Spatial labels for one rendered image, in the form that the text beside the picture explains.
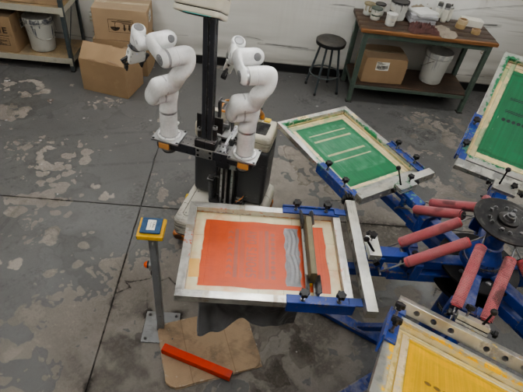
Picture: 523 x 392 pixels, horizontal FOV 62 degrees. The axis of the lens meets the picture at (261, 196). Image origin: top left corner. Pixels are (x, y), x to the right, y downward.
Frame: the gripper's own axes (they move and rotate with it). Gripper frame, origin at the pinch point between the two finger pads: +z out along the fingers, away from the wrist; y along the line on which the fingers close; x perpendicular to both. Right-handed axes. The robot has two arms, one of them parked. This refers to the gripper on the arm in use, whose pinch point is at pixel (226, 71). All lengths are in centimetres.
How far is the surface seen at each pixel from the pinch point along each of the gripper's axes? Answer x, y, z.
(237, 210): -38, -72, 3
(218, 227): -32, -85, 2
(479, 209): -131, -43, -58
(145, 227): 0, -99, 6
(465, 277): -131, -76, -57
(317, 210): -76, -55, -7
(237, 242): -43, -89, -4
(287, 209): -61, -61, -4
